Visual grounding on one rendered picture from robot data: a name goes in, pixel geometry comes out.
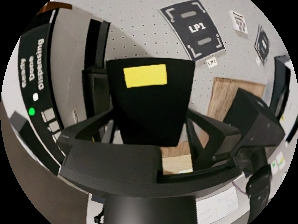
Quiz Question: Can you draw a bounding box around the brown bottle with blue cap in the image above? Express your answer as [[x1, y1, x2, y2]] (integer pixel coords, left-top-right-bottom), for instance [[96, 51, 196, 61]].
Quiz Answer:
[[36, 1, 72, 15]]

